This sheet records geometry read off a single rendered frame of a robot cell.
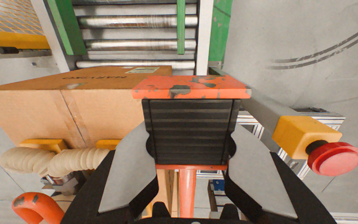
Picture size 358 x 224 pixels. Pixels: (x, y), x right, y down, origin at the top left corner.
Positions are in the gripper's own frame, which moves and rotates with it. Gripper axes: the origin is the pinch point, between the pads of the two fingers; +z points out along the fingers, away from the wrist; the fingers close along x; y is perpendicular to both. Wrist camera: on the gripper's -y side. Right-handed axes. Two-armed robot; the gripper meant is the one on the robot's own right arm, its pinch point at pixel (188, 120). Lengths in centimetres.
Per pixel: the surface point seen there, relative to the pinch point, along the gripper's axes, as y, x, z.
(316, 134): 7.9, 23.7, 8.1
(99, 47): -8, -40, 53
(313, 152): 9.8, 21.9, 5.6
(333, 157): 9.3, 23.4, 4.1
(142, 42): -9, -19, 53
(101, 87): 0.6, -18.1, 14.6
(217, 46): -7, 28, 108
